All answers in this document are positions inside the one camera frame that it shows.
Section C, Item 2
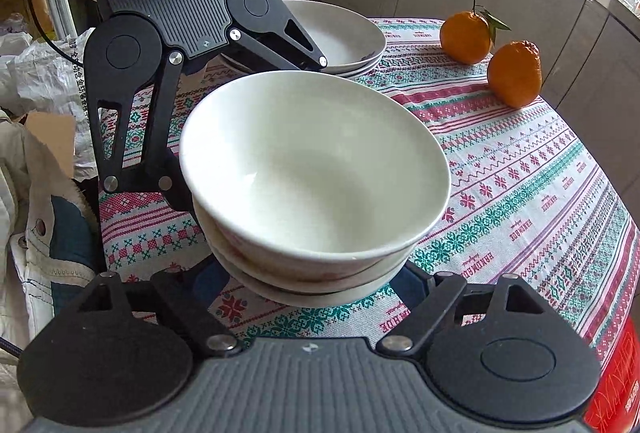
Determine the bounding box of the orange with green leaf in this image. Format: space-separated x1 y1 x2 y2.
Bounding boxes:
440 0 512 66

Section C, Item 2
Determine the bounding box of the white printed sack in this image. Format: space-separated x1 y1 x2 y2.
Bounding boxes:
0 13 101 166

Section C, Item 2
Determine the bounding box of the person's white jacket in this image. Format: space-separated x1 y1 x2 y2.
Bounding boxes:
0 110 103 349

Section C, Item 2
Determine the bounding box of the red printed package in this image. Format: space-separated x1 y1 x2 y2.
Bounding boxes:
582 313 640 433

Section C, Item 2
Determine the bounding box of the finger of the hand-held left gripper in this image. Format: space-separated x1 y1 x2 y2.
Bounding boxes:
87 52 195 214
226 12 330 74

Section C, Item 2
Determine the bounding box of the open cardboard box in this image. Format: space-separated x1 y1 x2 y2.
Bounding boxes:
24 110 77 180

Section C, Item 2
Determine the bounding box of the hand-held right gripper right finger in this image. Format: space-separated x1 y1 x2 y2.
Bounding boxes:
375 260 566 359

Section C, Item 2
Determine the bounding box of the orange without leaf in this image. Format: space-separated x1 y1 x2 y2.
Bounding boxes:
486 41 543 109

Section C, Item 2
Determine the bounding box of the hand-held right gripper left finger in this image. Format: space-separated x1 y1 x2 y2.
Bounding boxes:
55 258 243 359

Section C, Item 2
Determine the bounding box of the patterned tablecloth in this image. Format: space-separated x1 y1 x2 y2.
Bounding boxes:
97 17 640 364

